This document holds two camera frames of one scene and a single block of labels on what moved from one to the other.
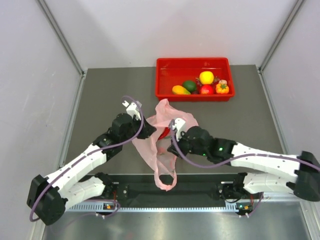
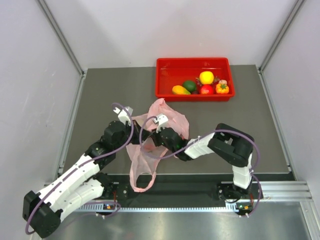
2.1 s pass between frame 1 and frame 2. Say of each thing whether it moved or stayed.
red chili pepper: moved
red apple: stayed
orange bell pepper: stayed
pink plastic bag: moved
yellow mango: stayed
